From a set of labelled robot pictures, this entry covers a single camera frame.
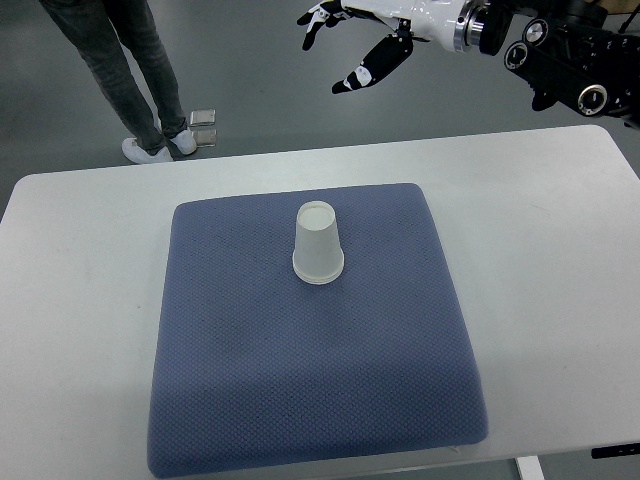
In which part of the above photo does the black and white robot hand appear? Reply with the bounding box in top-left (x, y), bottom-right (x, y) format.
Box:
top-left (297, 1), bottom-right (473, 94)

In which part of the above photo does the white paper cup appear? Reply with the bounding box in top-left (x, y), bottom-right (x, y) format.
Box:
top-left (294, 268), bottom-right (344, 285)
top-left (292, 201), bottom-right (344, 276)

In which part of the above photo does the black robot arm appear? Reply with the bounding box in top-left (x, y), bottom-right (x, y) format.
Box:
top-left (457, 1), bottom-right (639, 130)

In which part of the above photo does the wooden box corner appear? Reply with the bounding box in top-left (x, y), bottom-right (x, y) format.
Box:
top-left (596, 0), bottom-right (639, 15)

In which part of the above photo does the black tripod leg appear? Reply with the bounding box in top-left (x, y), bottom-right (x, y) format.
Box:
top-left (618, 9), bottom-right (639, 34)

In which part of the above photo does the upper metal floor plate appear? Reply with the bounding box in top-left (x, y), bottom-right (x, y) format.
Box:
top-left (189, 108), bottom-right (216, 127)

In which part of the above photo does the metal floor plate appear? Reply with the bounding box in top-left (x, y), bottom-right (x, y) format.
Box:
top-left (192, 128), bottom-right (217, 148)
top-left (189, 108), bottom-right (216, 127)

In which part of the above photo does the lower metal floor plate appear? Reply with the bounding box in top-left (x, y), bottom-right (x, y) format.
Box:
top-left (192, 128), bottom-right (217, 148)

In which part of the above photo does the person in grey jeans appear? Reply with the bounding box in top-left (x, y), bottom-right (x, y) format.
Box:
top-left (40, 1), bottom-right (197, 164)

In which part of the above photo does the blue quilted cushion mat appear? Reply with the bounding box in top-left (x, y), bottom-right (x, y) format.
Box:
top-left (147, 183), bottom-right (488, 478)

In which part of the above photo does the white table leg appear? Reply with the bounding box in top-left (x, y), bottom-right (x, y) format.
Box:
top-left (515, 456), bottom-right (545, 480)

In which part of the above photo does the black table control panel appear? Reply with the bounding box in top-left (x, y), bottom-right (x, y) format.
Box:
top-left (591, 442), bottom-right (640, 460)

